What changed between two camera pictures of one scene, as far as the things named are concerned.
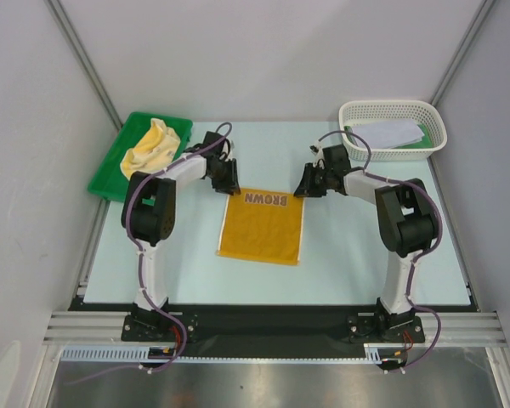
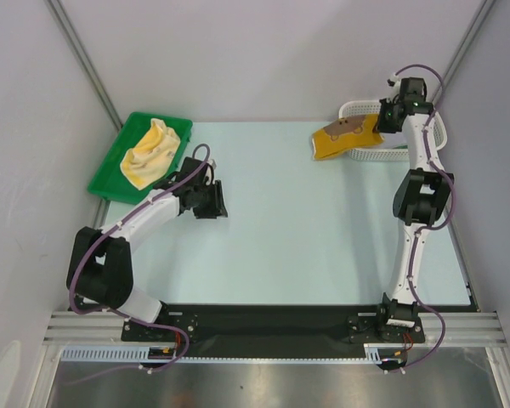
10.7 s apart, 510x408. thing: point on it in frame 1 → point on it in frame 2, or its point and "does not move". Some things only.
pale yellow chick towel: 153,150 does not move
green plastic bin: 109,181 does not move
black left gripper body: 224,178 → 208,201
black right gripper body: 313,182 → 383,122
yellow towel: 262,226 → 344,134
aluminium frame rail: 438,327 does not move
